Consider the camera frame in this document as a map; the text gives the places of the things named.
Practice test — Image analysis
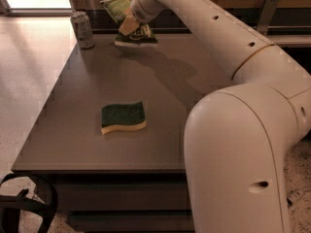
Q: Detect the upper table drawer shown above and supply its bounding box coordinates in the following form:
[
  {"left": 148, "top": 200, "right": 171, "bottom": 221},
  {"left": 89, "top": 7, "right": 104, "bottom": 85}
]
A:
[{"left": 56, "top": 183, "right": 189, "bottom": 211}]

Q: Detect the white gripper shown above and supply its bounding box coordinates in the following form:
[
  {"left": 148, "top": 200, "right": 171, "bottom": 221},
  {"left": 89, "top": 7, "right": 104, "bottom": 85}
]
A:
[{"left": 119, "top": 0, "right": 164, "bottom": 36}]

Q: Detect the green jalapeno chip bag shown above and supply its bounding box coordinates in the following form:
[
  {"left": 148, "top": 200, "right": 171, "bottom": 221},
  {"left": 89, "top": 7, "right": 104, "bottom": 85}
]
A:
[{"left": 100, "top": 0, "right": 157, "bottom": 48}]

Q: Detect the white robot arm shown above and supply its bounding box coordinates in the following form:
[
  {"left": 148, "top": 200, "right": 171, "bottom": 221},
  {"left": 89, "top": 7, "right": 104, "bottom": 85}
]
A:
[{"left": 121, "top": 0, "right": 311, "bottom": 233}]

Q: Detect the green and yellow sponge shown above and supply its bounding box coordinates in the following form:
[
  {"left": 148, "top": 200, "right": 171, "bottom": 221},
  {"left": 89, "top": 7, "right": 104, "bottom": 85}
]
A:
[{"left": 101, "top": 102, "right": 147, "bottom": 135}]

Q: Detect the lower table drawer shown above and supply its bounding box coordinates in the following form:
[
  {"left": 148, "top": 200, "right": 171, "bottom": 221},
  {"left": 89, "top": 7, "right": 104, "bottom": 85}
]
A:
[{"left": 67, "top": 214, "right": 194, "bottom": 233}]

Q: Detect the table drawer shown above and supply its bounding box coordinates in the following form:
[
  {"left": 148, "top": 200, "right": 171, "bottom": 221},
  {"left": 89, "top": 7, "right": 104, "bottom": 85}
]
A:
[
  {"left": 56, "top": 183, "right": 189, "bottom": 211},
  {"left": 67, "top": 214, "right": 194, "bottom": 233}
]

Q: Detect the white power strip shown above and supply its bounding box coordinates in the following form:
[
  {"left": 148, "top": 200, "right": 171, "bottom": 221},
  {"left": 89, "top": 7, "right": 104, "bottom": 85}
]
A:
[{"left": 287, "top": 189, "right": 304, "bottom": 207}]

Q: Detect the right metal bracket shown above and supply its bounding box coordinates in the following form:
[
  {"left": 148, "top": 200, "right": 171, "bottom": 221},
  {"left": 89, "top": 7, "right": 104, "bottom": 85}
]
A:
[{"left": 257, "top": 0, "right": 280, "bottom": 35}]

